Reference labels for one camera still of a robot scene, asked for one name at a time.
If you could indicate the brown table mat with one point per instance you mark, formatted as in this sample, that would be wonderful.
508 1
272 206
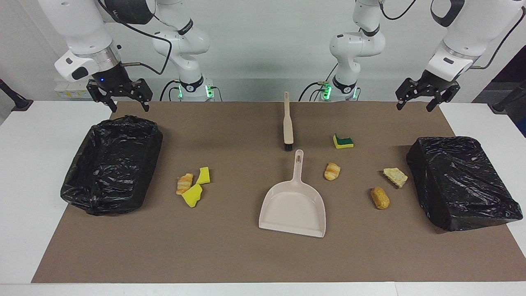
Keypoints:
246 255

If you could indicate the pale bread chunk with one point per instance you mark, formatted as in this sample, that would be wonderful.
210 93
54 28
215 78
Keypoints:
396 176

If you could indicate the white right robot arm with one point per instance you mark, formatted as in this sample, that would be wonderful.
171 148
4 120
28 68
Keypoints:
78 24

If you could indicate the brown bread roll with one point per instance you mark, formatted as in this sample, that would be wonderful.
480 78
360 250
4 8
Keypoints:
380 198

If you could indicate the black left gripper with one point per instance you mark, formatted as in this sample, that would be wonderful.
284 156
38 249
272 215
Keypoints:
431 84

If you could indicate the white wall power strip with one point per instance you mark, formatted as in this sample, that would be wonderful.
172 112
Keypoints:
74 88

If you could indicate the green and yellow sponge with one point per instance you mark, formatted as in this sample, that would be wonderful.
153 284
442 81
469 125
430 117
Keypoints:
344 142

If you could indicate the large yellow sponge piece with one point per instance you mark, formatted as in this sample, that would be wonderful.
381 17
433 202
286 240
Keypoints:
192 197

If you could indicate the beige hand brush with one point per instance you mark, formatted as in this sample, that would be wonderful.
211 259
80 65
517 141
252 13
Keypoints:
288 123

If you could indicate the beige plastic dustpan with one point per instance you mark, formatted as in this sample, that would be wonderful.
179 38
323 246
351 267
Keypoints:
294 205

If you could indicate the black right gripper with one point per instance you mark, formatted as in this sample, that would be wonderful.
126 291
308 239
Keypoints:
117 82

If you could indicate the black bag-covered bin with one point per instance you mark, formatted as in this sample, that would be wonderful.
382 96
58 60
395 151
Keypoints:
460 181

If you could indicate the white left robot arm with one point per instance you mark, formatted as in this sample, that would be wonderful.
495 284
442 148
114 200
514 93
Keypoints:
472 28

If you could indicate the striped croissant pastry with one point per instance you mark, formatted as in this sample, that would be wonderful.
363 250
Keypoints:
332 172
184 183

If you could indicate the small yellow sponge piece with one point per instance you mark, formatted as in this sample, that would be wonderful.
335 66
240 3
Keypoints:
204 176

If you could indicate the open black bag-lined bin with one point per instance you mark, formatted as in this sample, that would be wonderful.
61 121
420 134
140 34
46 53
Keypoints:
111 164

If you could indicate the black stand pole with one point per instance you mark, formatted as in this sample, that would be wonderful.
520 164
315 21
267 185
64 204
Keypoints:
14 100
507 100

